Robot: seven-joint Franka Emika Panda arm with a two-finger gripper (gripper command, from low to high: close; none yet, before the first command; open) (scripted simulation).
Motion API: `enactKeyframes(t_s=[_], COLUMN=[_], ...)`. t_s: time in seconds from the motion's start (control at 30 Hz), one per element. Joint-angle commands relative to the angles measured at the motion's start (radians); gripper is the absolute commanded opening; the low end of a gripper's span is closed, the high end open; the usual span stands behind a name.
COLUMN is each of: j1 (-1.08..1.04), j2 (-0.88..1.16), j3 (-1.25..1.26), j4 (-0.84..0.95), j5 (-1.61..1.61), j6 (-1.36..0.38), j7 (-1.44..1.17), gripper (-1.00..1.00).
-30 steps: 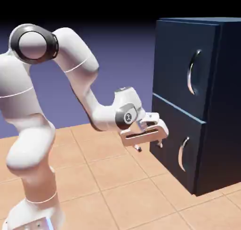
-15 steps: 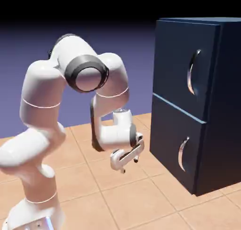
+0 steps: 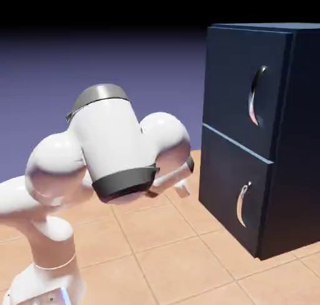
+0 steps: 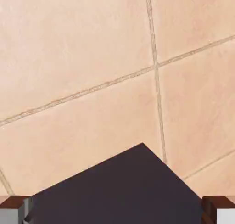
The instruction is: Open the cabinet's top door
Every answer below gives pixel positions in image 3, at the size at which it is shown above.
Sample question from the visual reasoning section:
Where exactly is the dark blue cabinet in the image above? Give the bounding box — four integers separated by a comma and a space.
198, 22, 320, 261

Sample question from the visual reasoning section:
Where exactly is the dark blue larger cabinet door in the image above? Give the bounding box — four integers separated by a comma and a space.
202, 26, 294, 161

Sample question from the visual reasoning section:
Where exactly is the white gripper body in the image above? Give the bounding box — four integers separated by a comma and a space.
151, 155, 196, 189

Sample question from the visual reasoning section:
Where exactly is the short curved metal handle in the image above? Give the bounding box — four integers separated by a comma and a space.
236, 181, 253, 229

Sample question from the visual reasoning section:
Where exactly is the dark blue smaller cabinet door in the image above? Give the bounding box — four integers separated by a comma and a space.
199, 124, 274, 259

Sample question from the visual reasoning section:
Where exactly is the long curved metal handle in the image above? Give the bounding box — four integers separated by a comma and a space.
247, 65, 269, 128

